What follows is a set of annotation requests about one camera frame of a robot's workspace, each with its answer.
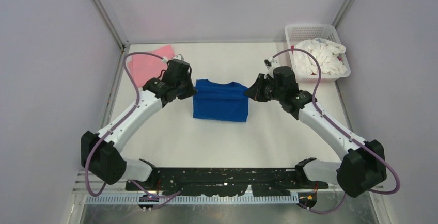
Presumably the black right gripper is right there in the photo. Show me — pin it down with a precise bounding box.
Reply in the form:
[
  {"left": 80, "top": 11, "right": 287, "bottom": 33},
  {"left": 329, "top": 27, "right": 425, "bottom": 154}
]
[{"left": 245, "top": 74, "right": 285, "bottom": 103}]

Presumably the blue printed t shirt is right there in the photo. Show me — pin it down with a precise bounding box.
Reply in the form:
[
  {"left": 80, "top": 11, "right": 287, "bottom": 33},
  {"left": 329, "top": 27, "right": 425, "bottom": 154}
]
[{"left": 193, "top": 79, "right": 249, "bottom": 122}]

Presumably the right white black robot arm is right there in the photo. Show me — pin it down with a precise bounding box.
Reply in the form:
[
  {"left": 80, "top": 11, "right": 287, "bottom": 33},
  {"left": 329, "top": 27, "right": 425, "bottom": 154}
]
[{"left": 244, "top": 66, "right": 387, "bottom": 197}]

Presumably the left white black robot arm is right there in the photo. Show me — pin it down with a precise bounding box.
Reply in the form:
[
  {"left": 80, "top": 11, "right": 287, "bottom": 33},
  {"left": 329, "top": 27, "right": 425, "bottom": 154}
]
[{"left": 81, "top": 58, "right": 197, "bottom": 190}]

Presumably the pink folded t shirt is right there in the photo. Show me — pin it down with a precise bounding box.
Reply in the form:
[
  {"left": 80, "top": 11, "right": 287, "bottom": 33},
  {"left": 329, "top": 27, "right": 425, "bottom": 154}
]
[{"left": 127, "top": 55, "right": 167, "bottom": 88}]

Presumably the white crumpled t shirt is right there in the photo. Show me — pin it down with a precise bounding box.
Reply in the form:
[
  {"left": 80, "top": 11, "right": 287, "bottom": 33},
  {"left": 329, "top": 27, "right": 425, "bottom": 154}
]
[{"left": 292, "top": 38, "right": 347, "bottom": 75}]

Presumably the white plastic laundry basket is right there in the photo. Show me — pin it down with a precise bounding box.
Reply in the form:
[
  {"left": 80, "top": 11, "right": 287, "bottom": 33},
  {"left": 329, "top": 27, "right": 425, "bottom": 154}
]
[{"left": 285, "top": 24, "right": 351, "bottom": 83}]

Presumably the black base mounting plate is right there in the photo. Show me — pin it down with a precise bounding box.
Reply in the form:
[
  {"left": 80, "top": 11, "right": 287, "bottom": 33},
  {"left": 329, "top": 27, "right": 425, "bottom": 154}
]
[{"left": 125, "top": 167, "right": 329, "bottom": 197}]

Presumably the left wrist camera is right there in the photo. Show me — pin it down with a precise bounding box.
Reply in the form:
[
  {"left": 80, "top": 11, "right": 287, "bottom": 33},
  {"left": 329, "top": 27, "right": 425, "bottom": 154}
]
[{"left": 171, "top": 54, "right": 184, "bottom": 61}]

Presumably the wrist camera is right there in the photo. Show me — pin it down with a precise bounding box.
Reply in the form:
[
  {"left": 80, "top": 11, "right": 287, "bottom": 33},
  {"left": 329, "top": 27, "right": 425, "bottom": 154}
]
[
  {"left": 171, "top": 54, "right": 184, "bottom": 61},
  {"left": 264, "top": 56, "right": 280, "bottom": 74}
]

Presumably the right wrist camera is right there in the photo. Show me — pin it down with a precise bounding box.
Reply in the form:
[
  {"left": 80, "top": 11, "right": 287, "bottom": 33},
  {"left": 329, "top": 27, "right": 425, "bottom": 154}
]
[{"left": 264, "top": 56, "right": 280, "bottom": 74}]

